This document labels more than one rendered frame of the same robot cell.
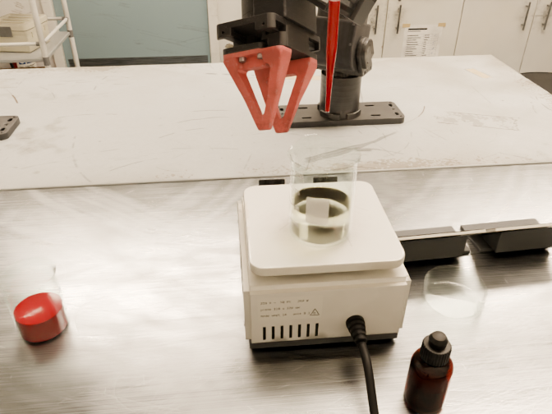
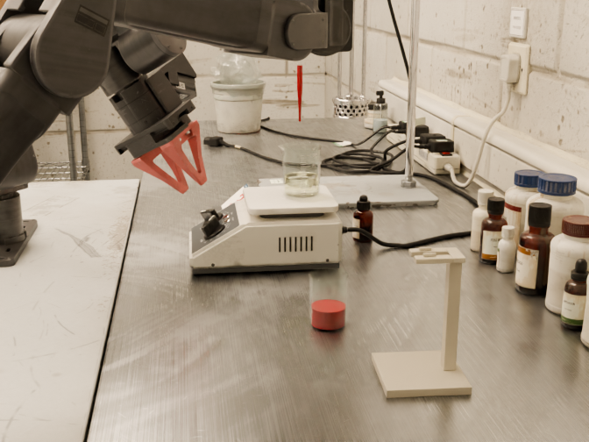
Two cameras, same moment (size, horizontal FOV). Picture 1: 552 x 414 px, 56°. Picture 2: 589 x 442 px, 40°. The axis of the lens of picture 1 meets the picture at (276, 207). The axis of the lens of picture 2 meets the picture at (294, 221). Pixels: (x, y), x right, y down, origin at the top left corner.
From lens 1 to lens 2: 1.10 m
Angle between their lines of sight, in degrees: 82
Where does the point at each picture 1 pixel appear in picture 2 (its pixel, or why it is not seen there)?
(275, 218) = (289, 203)
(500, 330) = not seen: hidden behind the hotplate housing
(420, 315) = not seen: hidden behind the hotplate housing
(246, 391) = (368, 270)
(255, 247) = (320, 205)
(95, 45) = not seen: outside the picture
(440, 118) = (37, 214)
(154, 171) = (87, 313)
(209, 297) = (292, 281)
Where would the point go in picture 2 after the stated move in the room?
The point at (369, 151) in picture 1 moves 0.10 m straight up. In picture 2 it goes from (90, 238) to (85, 172)
